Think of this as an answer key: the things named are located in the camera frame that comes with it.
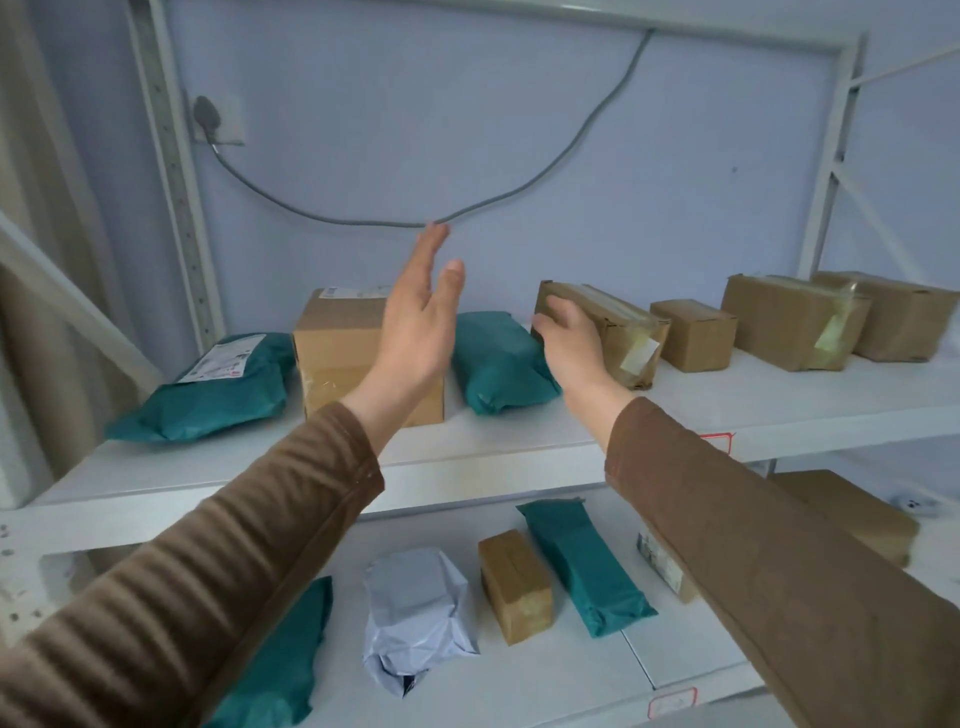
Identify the person's right hand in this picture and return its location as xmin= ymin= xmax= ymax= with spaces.
xmin=530 ymin=294 xmax=639 ymax=423

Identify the person's left hand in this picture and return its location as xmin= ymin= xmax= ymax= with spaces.
xmin=366 ymin=222 xmax=467 ymax=400

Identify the taped long cardboard box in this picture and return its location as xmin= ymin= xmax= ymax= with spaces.
xmin=532 ymin=280 xmax=672 ymax=392

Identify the person's left forearm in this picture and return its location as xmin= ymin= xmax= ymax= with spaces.
xmin=0 ymin=378 xmax=432 ymax=728

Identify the person's right forearm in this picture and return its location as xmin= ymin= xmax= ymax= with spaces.
xmin=561 ymin=378 xmax=960 ymax=728

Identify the plump teal mailer bag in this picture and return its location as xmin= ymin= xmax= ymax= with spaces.
xmin=450 ymin=310 xmax=564 ymax=417

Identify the cardboard box with white label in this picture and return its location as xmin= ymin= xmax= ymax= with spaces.
xmin=291 ymin=285 xmax=446 ymax=429

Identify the white metal shelf rack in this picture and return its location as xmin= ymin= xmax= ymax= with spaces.
xmin=0 ymin=0 xmax=960 ymax=728

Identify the small plain cardboard box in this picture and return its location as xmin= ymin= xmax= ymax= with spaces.
xmin=649 ymin=299 xmax=739 ymax=374

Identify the long flat teal mailer bag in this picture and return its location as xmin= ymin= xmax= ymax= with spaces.
xmin=515 ymin=497 xmax=660 ymax=640

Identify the cardboard box with yellowish tape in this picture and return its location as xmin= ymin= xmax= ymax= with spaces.
xmin=720 ymin=273 xmax=873 ymax=373

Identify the teal mailer bag with label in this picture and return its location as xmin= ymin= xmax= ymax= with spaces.
xmin=104 ymin=332 xmax=298 ymax=446

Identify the small taped cardboard box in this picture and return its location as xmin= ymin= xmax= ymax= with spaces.
xmin=477 ymin=528 xmax=555 ymax=647

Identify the cardboard box with printed label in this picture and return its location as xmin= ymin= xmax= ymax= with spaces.
xmin=635 ymin=523 xmax=700 ymax=606

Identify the gray plastic mailer bag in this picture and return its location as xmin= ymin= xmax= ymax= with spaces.
xmin=361 ymin=546 xmax=480 ymax=699

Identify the flat brown cardboard box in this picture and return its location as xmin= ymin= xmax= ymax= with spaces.
xmin=771 ymin=469 xmax=921 ymax=570

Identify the wide brown cardboard box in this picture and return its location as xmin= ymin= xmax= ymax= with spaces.
xmin=813 ymin=270 xmax=960 ymax=364

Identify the beige curtain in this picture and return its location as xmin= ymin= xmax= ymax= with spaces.
xmin=0 ymin=0 xmax=162 ymax=511

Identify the large teal mailer bag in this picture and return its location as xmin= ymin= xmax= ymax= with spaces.
xmin=201 ymin=575 xmax=336 ymax=728

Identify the gray power cable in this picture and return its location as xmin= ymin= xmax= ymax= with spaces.
xmin=193 ymin=28 xmax=657 ymax=228

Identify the white wall socket with plug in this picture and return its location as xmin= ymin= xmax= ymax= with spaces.
xmin=187 ymin=93 xmax=247 ymax=147

